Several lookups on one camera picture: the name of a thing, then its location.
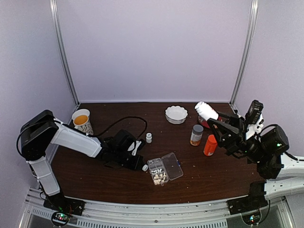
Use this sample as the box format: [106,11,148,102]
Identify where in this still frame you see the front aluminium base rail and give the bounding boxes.
[17,188,296,228]

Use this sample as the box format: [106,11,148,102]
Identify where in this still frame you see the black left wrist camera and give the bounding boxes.
[128,139,145,156]

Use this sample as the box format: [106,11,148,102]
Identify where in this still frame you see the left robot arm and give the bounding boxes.
[16,110,148,211]

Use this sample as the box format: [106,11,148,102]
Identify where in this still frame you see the black camera cable left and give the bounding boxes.
[92,116,147,141]

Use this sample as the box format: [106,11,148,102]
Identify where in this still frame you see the aluminium frame post left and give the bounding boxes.
[49,0,80,106]

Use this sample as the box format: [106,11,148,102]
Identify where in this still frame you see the orange pill bottle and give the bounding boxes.
[203,134,218,156]

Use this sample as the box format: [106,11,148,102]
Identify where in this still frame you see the grey capped vitamin bottle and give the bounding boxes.
[190,124,204,146]

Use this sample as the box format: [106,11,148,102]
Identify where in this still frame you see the aluminium frame post right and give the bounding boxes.
[229,0,259,109]

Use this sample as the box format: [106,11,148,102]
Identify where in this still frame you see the white fluted ceramic bowl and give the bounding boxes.
[165,105,188,124]

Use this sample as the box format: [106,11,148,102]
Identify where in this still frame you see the clear plastic pill organizer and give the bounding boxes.
[147,152,183,184]

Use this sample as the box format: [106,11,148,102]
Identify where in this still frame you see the white pills in organizer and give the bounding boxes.
[153,179,166,185]

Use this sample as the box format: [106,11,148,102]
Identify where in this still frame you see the red floral saucer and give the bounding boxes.
[198,115,223,129]

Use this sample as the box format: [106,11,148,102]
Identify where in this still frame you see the floral mug yellow inside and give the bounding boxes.
[72,109,94,135]

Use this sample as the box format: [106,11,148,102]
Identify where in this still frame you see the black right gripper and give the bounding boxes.
[207,110,267,164]

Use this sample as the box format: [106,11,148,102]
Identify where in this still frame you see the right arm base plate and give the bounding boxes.
[227,196,268,215]

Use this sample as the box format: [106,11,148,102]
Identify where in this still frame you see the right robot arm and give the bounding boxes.
[203,108,304,210]

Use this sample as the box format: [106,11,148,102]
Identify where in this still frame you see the white pills group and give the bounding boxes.
[153,173,167,180]
[151,169,163,174]

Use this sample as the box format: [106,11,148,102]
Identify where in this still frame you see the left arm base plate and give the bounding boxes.
[43,195,85,216]

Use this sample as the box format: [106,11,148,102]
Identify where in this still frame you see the white bottle cap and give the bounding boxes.
[142,164,149,171]

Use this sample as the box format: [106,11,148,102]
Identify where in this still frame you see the aluminium frame post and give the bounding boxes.
[229,0,259,109]
[49,0,80,106]

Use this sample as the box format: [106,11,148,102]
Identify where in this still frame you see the small white pill bottle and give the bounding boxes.
[146,133,152,143]

